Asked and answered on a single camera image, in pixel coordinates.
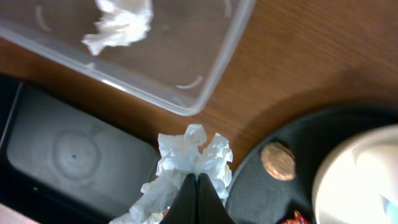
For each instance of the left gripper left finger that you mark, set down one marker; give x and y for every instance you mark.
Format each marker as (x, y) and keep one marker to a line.
(184, 207)

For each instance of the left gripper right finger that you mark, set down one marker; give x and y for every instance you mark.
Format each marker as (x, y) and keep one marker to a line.
(209, 205)

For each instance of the white tissue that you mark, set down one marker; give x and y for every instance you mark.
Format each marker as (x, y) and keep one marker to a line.
(122, 23)
(180, 156)

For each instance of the brown cookie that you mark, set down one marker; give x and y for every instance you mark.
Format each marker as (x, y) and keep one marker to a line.
(278, 161)

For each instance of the red snack wrapper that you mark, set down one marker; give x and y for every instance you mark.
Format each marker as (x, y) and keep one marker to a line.
(297, 219)

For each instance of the round black tray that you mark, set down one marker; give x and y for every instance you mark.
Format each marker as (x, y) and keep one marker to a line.
(256, 197)

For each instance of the black rectangular bin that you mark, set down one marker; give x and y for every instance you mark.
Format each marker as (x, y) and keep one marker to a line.
(62, 165)

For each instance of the large beige plate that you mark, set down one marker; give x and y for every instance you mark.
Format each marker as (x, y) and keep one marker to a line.
(351, 180)

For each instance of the clear plastic bin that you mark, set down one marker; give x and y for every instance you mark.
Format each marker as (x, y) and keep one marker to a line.
(177, 65)

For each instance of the light blue cup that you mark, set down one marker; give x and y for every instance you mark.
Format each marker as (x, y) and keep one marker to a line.
(390, 208)

